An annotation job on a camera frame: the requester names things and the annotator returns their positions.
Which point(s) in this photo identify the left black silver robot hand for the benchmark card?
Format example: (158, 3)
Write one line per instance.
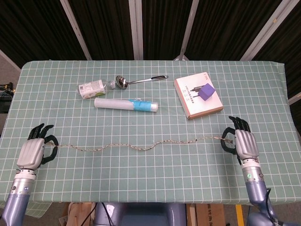
(30, 153)

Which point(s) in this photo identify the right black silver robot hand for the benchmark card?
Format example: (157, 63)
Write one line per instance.
(247, 146)

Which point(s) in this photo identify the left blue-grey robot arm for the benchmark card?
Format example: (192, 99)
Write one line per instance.
(16, 200)

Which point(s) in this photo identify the green checked tablecloth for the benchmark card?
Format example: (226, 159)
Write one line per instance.
(117, 176)

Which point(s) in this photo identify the grey partition panel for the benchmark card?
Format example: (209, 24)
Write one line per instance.
(5, 73)

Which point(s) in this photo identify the purple cube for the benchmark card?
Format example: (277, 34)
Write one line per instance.
(205, 93)

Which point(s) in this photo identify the wooden table leg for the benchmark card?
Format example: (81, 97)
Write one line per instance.
(191, 216)

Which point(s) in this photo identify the white flat cardboard box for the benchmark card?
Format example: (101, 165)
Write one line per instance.
(209, 107)

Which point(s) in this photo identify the clear tube with blue label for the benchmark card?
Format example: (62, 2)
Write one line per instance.
(110, 103)

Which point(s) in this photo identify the blue-grey robot torso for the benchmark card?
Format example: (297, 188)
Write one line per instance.
(150, 216)

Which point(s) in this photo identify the clear plastic bottle with label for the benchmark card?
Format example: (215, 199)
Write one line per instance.
(91, 89)

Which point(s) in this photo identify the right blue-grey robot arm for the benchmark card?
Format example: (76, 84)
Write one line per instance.
(256, 188)

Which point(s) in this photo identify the light plywood frame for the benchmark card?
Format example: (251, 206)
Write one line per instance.
(77, 214)

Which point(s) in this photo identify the white frame post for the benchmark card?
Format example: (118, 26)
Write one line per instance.
(270, 28)
(188, 28)
(75, 28)
(295, 99)
(136, 28)

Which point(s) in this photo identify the yellow strip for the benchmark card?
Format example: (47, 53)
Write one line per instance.
(239, 209)

